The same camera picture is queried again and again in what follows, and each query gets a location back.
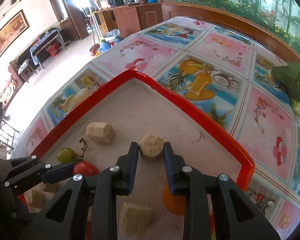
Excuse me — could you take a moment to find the blue kettle on floor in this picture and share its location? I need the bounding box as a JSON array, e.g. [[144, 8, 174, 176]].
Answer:
[[99, 40, 111, 54]]

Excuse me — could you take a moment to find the green leafy vegetable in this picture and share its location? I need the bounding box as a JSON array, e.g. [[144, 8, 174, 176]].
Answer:
[[271, 62, 300, 119]]

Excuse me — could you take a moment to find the green grape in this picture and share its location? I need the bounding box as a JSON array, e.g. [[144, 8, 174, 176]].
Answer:
[[57, 147, 81, 163]]

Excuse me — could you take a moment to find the orange mandarin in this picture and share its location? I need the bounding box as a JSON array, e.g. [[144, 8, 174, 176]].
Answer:
[[162, 184, 186, 216]]

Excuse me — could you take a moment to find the fruit print tablecloth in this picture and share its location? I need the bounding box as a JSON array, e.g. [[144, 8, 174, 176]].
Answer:
[[13, 16, 300, 240]]

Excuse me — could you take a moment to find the small beige biscuit block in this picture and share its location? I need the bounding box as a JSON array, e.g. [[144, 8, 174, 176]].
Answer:
[[86, 122, 115, 144]]

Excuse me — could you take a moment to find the wooden sideboard cabinet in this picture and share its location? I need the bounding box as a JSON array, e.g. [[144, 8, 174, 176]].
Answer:
[[95, 2, 163, 40]]

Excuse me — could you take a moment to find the round beige biscuit block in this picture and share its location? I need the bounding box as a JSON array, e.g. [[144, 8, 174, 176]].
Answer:
[[139, 134, 164, 161]]

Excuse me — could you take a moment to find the red rimmed white tray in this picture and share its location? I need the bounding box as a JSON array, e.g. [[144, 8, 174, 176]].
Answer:
[[18, 69, 256, 240]]

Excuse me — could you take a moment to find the red tomato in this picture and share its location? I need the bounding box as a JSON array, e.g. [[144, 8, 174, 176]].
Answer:
[[72, 161, 100, 177]]

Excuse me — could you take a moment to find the large beige biscuit block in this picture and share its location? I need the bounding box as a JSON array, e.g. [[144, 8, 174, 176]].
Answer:
[[119, 202, 153, 238]]

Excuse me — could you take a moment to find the framed wall painting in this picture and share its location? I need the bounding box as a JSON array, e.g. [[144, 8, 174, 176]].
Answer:
[[0, 10, 30, 58]]

